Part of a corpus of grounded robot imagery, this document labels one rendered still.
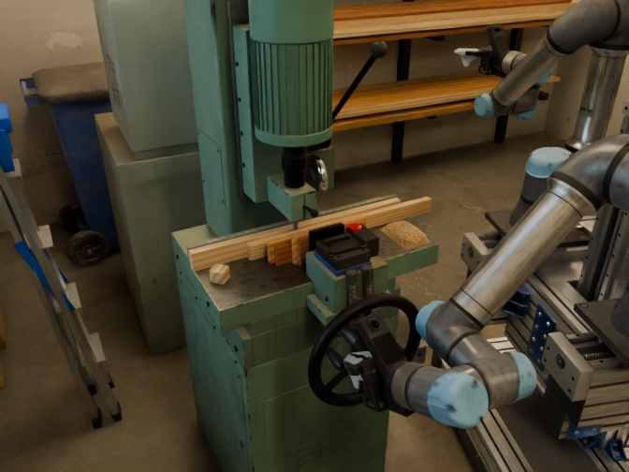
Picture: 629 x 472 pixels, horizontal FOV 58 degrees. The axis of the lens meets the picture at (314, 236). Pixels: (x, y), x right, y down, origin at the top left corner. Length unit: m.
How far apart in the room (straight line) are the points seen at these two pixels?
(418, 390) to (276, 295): 0.50
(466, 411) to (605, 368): 0.64
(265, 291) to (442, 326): 0.45
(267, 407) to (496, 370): 0.72
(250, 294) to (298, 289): 0.11
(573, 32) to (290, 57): 0.77
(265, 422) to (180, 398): 0.88
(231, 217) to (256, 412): 0.51
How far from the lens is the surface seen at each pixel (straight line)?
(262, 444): 1.57
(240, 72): 1.38
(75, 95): 2.87
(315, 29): 1.19
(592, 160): 1.02
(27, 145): 3.60
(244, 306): 1.26
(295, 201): 1.33
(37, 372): 2.66
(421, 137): 4.51
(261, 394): 1.45
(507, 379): 0.93
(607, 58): 1.75
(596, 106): 1.78
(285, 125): 1.23
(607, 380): 1.46
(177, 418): 2.29
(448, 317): 1.00
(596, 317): 1.49
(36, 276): 1.95
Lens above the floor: 1.64
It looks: 29 degrees down
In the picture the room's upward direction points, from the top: straight up
